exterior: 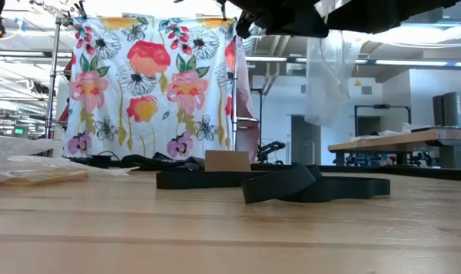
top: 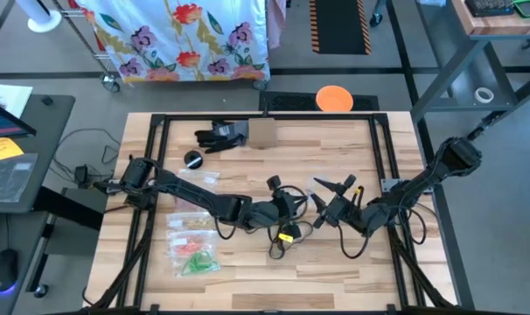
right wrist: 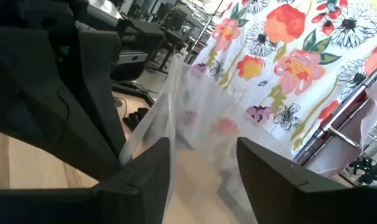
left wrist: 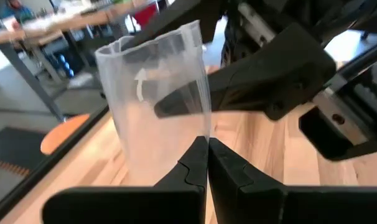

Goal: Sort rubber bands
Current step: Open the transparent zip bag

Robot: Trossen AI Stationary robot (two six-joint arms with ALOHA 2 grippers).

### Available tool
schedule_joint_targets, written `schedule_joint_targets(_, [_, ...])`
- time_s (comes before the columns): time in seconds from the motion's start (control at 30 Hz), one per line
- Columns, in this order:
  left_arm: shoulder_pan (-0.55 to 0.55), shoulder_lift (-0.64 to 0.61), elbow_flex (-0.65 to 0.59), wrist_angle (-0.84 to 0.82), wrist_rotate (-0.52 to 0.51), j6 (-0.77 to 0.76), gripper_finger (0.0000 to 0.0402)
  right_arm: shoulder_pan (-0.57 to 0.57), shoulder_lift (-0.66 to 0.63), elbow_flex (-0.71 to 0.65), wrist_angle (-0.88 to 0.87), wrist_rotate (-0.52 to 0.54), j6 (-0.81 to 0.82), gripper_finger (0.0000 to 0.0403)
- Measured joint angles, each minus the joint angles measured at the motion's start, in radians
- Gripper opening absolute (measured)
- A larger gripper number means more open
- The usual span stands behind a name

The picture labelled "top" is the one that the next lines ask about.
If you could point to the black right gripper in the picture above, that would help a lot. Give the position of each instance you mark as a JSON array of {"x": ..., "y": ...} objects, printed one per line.
[{"x": 348, "y": 210}]

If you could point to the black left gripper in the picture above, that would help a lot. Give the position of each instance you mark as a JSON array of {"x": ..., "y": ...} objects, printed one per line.
[{"x": 274, "y": 207}]

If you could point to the wide black rubber band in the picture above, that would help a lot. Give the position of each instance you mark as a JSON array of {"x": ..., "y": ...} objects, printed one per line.
[
  {"x": 271, "y": 251},
  {"x": 306, "y": 232}
]

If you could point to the green rubber band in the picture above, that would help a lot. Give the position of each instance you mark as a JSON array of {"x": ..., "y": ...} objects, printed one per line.
[
  {"x": 206, "y": 264},
  {"x": 195, "y": 262},
  {"x": 188, "y": 269},
  {"x": 201, "y": 258}
]

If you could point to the orange rubber band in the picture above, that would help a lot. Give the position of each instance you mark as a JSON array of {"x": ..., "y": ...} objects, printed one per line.
[
  {"x": 195, "y": 247},
  {"x": 184, "y": 250},
  {"x": 188, "y": 253}
]

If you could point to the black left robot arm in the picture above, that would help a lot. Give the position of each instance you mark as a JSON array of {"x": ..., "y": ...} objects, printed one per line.
[{"x": 182, "y": 192}]

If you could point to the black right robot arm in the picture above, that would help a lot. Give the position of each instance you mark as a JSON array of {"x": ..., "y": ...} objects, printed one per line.
[{"x": 422, "y": 179}]

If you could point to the yellow tape tag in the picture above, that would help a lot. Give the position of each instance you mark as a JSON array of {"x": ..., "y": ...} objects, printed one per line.
[
  {"x": 357, "y": 191},
  {"x": 285, "y": 237}
]

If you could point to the brown cardboard box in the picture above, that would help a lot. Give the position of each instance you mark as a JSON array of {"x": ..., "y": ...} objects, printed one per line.
[{"x": 262, "y": 133}]

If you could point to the orange bowl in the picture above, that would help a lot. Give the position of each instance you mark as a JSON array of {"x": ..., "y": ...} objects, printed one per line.
[{"x": 335, "y": 98}]

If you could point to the black work gloves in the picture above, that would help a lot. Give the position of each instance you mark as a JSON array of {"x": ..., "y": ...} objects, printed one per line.
[{"x": 219, "y": 136}]

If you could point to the hazard striped floor mat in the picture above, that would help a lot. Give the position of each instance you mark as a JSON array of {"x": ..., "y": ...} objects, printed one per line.
[{"x": 339, "y": 26}]

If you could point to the pale pink cloth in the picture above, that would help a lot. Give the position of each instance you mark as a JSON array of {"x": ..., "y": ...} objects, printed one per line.
[{"x": 277, "y": 22}]

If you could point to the grey cart leg with caster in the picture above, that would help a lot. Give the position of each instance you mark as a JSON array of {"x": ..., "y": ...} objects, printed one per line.
[{"x": 376, "y": 19}]

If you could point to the white tape roll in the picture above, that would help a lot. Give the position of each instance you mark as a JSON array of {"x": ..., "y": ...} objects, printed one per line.
[{"x": 478, "y": 95}]

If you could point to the floral print curtain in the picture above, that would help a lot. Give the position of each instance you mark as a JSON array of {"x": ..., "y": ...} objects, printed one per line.
[{"x": 182, "y": 39}]

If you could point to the black power adapter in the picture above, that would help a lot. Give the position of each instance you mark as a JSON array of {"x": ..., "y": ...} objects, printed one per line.
[{"x": 81, "y": 172}]

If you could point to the wooden top workbench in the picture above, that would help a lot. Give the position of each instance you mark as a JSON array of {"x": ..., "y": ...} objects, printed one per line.
[{"x": 492, "y": 26}]

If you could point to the floral fabric backdrop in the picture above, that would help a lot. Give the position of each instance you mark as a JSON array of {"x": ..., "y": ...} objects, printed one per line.
[{"x": 103, "y": 57}]

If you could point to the black keyboard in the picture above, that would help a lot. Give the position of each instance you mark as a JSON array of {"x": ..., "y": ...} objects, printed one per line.
[{"x": 488, "y": 6}]

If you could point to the dark grey desk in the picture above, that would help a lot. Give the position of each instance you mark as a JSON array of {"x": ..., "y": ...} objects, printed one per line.
[{"x": 50, "y": 131}]

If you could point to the green tray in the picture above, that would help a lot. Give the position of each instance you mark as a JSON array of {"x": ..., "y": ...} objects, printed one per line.
[{"x": 516, "y": 6}]

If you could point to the grey plastic bag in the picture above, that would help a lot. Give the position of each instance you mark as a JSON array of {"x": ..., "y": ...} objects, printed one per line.
[{"x": 7, "y": 179}]

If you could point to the black computer mouse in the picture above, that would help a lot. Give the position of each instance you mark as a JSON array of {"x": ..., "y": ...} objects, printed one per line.
[{"x": 4, "y": 267}]

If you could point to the yellow sticky note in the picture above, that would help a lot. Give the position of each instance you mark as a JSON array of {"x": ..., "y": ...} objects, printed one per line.
[{"x": 2, "y": 149}]

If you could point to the computer monitor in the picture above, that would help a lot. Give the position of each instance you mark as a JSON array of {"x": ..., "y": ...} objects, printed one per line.
[{"x": 2, "y": 122}]

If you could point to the white paper sheet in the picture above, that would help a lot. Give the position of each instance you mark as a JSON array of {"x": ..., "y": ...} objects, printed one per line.
[{"x": 11, "y": 94}]

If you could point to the white round pedestal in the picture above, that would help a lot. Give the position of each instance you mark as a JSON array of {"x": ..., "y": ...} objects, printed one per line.
[{"x": 46, "y": 24}]

